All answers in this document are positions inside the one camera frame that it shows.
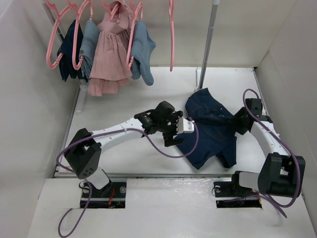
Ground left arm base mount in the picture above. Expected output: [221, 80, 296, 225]
[78, 180, 127, 209]

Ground grey rack pole right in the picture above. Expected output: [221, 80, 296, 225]
[198, 0, 220, 90]

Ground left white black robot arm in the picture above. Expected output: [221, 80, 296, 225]
[63, 101, 194, 197]

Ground white rack base left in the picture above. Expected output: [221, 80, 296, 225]
[75, 83, 89, 113]

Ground dark blue denim trousers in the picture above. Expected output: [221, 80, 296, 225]
[185, 88, 237, 170]

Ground pink hanger holding dress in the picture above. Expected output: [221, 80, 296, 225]
[102, 0, 121, 22]

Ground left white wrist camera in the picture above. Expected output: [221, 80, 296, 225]
[176, 117, 195, 134]

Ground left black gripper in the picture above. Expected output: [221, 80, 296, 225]
[158, 112, 184, 146]

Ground purple cable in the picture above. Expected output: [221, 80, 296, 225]
[242, 88, 303, 218]
[56, 116, 199, 238]

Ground white rack base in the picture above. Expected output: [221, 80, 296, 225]
[194, 67, 206, 92]
[75, 83, 89, 113]

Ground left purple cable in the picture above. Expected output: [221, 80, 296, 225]
[56, 116, 199, 238]

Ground hanging light blue garment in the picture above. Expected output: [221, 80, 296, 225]
[79, 20, 101, 80]

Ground hanging dark denim garment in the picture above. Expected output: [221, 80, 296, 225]
[57, 20, 88, 82]

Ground grey rack pole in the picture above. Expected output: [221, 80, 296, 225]
[42, 0, 65, 43]
[198, 0, 220, 90]

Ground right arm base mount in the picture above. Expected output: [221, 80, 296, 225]
[212, 181, 262, 208]

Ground grey rack pole left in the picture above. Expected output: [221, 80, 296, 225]
[42, 0, 65, 43]

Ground hanging pink dress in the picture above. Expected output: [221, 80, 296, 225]
[88, 0, 133, 96]

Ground white rack base right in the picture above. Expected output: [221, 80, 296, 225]
[194, 67, 206, 92]

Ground aluminium rail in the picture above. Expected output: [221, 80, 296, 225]
[54, 173, 268, 179]

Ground pink hanger far left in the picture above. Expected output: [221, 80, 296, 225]
[44, 0, 71, 69]

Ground empty pink hanger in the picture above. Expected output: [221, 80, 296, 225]
[168, 0, 175, 72]

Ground hanging blue grey garment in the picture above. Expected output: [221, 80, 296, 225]
[130, 20, 156, 86]

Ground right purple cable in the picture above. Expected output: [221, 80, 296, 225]
[242, 88, 303, 218]

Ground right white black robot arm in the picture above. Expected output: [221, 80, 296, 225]
[229, 98, 306, 197]

